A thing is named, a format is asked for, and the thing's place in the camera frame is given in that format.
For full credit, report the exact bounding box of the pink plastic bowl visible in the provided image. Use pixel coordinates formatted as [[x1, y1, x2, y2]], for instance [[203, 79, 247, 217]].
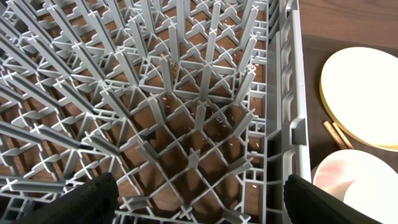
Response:
[[312, 149, 397, 223]]

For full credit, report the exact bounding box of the grey plastic dishwasher rack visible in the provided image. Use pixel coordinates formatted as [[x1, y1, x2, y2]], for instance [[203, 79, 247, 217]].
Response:
[[1, 0, 310, 223]]

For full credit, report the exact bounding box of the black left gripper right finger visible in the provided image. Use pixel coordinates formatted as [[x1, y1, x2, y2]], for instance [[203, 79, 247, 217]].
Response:
[[284, 174, 380, 224]]

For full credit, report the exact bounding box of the brown plastic serving tray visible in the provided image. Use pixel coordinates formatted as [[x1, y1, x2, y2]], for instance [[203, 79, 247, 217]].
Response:
[[302, 35, 397, 170]]

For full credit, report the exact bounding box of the upper wooden chopstick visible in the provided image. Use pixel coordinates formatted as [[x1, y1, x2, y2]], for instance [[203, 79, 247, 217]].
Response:
[[332, 123, 354, 149]]

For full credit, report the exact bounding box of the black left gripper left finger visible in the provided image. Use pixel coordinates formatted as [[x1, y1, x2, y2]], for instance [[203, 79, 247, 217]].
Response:
[[15, 172, 119, 224]]

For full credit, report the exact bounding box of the yellow plastic plate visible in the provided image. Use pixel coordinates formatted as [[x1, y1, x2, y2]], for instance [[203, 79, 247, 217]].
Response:
[[320, 47, 397, 151]]

